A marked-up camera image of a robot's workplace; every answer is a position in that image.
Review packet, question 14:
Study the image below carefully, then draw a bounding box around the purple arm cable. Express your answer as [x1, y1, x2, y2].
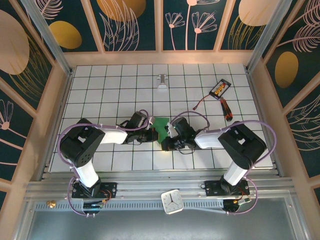
[172, 111, 278, 216]
[56, 109, 153, 217]

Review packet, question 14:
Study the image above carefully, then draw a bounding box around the orange and black screwdriver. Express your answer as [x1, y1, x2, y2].
[219, 96, 234, 123]

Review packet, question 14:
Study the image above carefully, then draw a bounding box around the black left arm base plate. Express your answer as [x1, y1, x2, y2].
[71, 181, 118, 199]

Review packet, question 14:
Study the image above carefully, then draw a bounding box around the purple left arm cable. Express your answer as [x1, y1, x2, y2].
[56, 109, 153, 217]

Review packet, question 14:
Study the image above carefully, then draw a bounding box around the aluminium frame rail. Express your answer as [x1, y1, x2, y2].
[24, 169, 296, 201]

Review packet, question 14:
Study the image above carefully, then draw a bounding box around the thin red wire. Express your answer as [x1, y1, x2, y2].
[194, 93, 214, 111]

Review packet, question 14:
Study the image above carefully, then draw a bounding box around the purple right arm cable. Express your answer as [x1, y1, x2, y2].
[172, 111, 278, 216]

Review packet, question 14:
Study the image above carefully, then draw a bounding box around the white metal bracket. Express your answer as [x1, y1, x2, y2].
[156, 73, 169, 91]

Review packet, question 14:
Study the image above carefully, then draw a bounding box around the white square alarm clock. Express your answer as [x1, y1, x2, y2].
[160, 189, 185, 215]

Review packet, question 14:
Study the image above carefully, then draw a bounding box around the grey slotted cable duct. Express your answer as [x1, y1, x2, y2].
[33, 201, 226, 211]

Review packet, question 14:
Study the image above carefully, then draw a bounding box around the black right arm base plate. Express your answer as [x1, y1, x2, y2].
[204, 180, 250, 197]

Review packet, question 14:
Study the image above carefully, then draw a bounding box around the green paper sheet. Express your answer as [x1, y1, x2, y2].
[151, 116, 171, 151]

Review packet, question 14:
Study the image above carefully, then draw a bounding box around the aluminium corner post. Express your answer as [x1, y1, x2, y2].
[21, 0, 75, 77]
[245, 0, 294, 74]

